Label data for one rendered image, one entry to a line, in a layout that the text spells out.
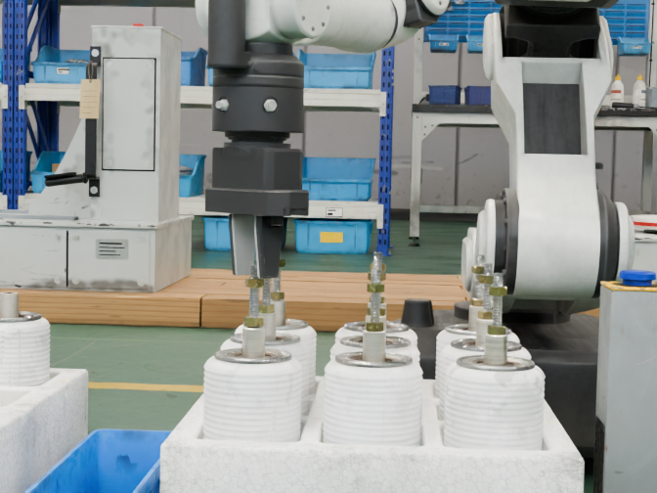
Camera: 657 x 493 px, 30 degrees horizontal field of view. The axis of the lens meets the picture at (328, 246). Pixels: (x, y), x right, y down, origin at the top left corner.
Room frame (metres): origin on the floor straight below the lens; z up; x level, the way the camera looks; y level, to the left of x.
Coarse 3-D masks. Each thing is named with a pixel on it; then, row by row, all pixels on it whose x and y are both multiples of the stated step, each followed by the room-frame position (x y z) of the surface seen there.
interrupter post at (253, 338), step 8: (248, 328) 1.18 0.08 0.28; (256, 328) 1.18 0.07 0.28; (264, 328) 1.19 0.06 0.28; (248, 336) 1.18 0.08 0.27; (256, 336) 1.18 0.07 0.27; (264, 336) 1.19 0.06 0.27; (248, 344) 1.18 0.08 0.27; (256, 344) 1.18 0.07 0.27; (264, 344) 1.19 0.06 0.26; (248, 352) 1.18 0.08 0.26; (256, 352) 1.18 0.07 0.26; (264, 352) 1.19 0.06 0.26
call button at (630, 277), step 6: (624, 270) 1.37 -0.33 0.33; (630, 270) 1.37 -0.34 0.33; (636, 270) 1.37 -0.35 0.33; (642, 270) 1.37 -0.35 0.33; (624, 276) 1.35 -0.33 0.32; (630, 276) 1.35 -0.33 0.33; (636, 276) 1.34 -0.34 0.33; (642, 276) 1.34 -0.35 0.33; (648, 276) 1.35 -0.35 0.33; (654, 276) 1.35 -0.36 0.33; (624, 282) 1.36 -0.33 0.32; (630, 282) 1.35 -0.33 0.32; (636, 282) 1.35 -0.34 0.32; (642, 282) 1.35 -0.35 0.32; (648, 282) 1.35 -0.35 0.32
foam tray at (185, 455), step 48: (432, 384) 1.46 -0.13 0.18; (192, 432) 1.17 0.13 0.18; (432, 432) 1.19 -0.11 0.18; (192, 480) 1.12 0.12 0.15; (240, 480) 1.11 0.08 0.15; (288, 480) 1.11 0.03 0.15; (336, 480) 1.11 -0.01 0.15; (384, 480) 1.11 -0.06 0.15; (432, 480) 1.11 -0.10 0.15; (480, 480) 1.10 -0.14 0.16; (528, 480) 1.10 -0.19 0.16; (576, 480) 1.10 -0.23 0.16
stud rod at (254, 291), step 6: (252, 270) 1.19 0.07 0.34; (252, 276) 1.19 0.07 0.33; (252, 288) 1.19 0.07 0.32; (258, 288) 1.19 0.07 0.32; (252, 294) 1.19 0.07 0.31; (258, 294) 1.19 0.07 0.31; (252, 300) 1.19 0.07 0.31; (258, 300) 1.19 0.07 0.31; (252, 306) 1.19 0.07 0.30; (252, 312) 1.19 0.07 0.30; (258, 312) 1.19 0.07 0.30
